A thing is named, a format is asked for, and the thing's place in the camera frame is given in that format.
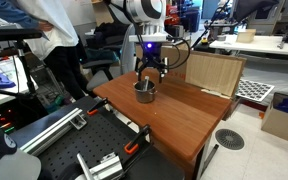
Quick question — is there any dotted calibration board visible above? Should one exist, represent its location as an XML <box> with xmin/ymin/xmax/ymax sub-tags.
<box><xmin>235</xmin><ymin>78</ymin><xmax>275</xmax><ymax>103</ymax></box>

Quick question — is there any grey office chair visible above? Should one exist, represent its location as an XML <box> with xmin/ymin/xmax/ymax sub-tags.
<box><xmin>82</xmin><ymin>23</ymin><xmax>137</xmax><ymax>92</ymax></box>

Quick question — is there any black control box with lights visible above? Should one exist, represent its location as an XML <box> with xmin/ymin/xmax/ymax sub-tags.
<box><xmin>0</xmin><ymin>105</ymin><xmax>30</xmax><ymax>134</ymax></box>

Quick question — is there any white wrist mount plate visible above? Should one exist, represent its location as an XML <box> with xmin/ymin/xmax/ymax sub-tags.
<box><xmin>128</xmin><ymin>32</ymin><xmax>169</xmax><ymax>43</ymax></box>

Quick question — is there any round floor drain grate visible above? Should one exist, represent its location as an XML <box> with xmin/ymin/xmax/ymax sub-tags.
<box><xmin>214</xmin><ymin>128</ymin><xmax>246</xmax><ymax>151</ymax></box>

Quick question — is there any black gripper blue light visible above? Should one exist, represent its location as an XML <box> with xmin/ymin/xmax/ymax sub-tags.
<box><xmin>135</xmin><ymin>41</ymin><xmax>168</xmax><ymax>85</ymax></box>

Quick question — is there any green plastic object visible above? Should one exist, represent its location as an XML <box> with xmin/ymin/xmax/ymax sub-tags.
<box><xmin>45</xmin><ymin>94</ymin><xmax>65</xmax><ymax>113</ymax></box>

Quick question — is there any black camera tripod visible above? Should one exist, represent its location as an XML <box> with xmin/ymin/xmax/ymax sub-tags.
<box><xmin>0</xmin><ymin>39</ymin><xmax>40</xmax><ymax>101</ymax></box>

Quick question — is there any white side table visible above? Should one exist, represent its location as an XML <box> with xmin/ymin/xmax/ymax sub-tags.
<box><xmin>0</xmin><ymin>56</ymin><xmax>39</xmax><ymax>112</ymax></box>

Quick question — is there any short aluminium extrusion bracket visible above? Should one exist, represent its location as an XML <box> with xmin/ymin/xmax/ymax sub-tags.
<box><xmin>76</xmin><ymin>152</ymin><xmax>124</xmax><ymax>180</ymax></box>

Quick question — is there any open cardboard box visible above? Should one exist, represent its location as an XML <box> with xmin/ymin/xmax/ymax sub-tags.
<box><xmin>260</xmin><ymin>91</ymin><xmax>288</xmax><ymax>146</ymax></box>

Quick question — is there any light corrugated cardboard sheet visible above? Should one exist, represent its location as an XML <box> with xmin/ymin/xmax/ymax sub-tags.
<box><xmin>184</xmin><ymin>52</ymin><xmax>247</xmax><ymax>100</ymax></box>

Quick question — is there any tall cardboard box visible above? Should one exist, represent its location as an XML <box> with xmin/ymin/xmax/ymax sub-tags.
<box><xmin>91</xmin><ymin>0</ymin><xmax>115</xmax><ymax>27</ymax></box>

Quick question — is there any white and navy robot base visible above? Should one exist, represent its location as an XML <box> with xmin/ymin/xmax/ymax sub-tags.
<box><xmin>0</xmin><ymin>118</ymin><xmax>42</xmax><ymax>180</ymax></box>

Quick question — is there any black perforated breadboard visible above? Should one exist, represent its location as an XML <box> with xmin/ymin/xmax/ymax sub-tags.
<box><xmin>8</xmin><ymin>96</ymin><xmax>185</xmax><ymax>180</ymax></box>

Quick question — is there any red machine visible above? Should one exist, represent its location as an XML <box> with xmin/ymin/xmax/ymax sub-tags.
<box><xmin>165</xmin><ymin>3</ymin><xmax>181</xmax><ymax>26</ymax></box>

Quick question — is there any person in white shirt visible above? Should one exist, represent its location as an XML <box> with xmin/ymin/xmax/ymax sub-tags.
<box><xmin>0</xmin><ymin>0</ymin><xmax>86</xmax><ymax>101</ymax></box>

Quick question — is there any pale wooden box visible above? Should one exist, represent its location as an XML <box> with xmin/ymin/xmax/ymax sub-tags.
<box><xmin>236</xmin><ymin>28</ymin><xmax>257</xmax><ymax>44</ymax></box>

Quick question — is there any black stereo camera bar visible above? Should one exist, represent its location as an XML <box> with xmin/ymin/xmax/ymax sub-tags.
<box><xmin>0</xmin><ymin>27</ymin><xmax>44</xmax><ymax>42</ymax></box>

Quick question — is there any brown cardboard sheet red print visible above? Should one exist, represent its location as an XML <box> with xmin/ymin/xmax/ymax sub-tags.
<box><xmin>135</xmin><ymin>42</ymin><xmax>189</xmax><ymax>81</ymax></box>

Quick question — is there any small metal cup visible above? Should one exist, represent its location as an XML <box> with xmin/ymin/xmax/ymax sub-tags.
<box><xmin>133</xmin><ymin>79</ymin><xmax>158</xmax><ymax>104</ymax></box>

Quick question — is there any blue cloth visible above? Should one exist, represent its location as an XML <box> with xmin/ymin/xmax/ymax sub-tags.
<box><xmin>0</xmin><ymin>69</ymin><xmax>17</xmax><ymax>90</ymax></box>

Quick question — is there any brown wooden desk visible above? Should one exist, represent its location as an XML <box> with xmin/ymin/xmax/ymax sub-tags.
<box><xmin>92</xmin><ymin>68</ymin><xmax>233</xmax><ymax>180</ymax></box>

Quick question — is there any black clamp orange trigger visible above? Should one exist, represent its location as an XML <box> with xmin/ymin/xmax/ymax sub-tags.
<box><xmin>123</xmin><ymin>124</ymin><xmax>151</xmax><ymax>155</ymax></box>
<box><xmin>86</xmin><ymin>97</ymin><xmax>109</xmax><ymax>117</ymax></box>

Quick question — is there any long white table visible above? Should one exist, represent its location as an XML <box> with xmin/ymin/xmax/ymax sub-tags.
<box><xmin>209</xmin><ymin>34</ymin><xmax>288</xmax><ymax>57</ymax></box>

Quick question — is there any long aluminium extrusion rail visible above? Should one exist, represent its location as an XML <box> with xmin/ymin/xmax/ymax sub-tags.
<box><xmin>18</xmin><ymin>107</ymin><xmax>88</xmax><ymax>157</ymax></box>

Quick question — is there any black jacket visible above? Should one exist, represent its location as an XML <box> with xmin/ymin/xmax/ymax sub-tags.
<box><xmin>93</xmin><ymin>21</ymin><xmax>129</xmax><ymax>38</ymax></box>

